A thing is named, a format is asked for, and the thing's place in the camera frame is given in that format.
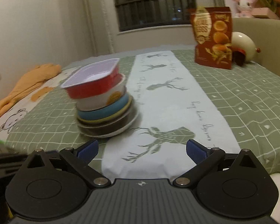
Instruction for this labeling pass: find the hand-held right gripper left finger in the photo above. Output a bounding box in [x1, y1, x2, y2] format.
[26, 139, 111, 187]

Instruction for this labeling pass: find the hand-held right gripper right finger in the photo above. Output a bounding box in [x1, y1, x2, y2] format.
[173, 139, 258, 187]

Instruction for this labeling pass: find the stainless steel bowl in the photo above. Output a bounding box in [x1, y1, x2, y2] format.
[78, 103, 137, 137]

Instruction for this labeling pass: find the white yellow-rimmed ceramic bowl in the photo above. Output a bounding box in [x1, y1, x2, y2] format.
[77, 97, 134, 127]

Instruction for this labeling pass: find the blue ceramic bowl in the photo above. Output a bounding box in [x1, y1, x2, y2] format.
[77, 93, 132, 121]

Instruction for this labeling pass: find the white floral plate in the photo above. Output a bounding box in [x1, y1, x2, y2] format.
[80, 113, 139, 139]

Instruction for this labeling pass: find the white disposable paper bowl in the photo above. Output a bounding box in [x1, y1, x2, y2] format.
[76, 73, 127, 111]

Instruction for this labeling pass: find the red rectangular foil tray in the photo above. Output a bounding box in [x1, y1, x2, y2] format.
[61, 58, 120, 99]

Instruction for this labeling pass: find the white deer print mat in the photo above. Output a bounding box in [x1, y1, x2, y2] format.
[103, 50, 241, 180]

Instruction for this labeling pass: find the white bear print sheet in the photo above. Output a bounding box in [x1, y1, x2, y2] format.
[0, 66, 82, 137]

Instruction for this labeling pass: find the green checked blanket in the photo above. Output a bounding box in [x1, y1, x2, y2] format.
[5, 49, 280, 185]

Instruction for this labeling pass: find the orange cloth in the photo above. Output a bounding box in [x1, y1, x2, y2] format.
[0, 63, 62, 122]

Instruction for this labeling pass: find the white rounded object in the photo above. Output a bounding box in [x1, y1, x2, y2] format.
[269, 174, 280, 224]

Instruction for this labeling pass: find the brown snack bag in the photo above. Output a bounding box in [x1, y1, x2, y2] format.
[190, 7, 234, 70]

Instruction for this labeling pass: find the cream egg-shaped toy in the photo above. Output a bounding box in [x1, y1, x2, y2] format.
[231, 31, 262, 63]

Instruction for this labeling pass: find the beige padded headboard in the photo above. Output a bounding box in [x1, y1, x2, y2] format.
[232, 17, 280, 83]

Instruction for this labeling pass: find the beige curtain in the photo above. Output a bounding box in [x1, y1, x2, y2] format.
[80, 0, 115, 55]

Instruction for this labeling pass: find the window with dark railing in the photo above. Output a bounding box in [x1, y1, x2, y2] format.
[111, 0, 196, 32]

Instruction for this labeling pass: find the pink box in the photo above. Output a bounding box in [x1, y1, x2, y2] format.
[251, 7, 279, 19]

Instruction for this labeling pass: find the pink plush toy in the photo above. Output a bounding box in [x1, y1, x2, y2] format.
[231, 0, 258, 18]

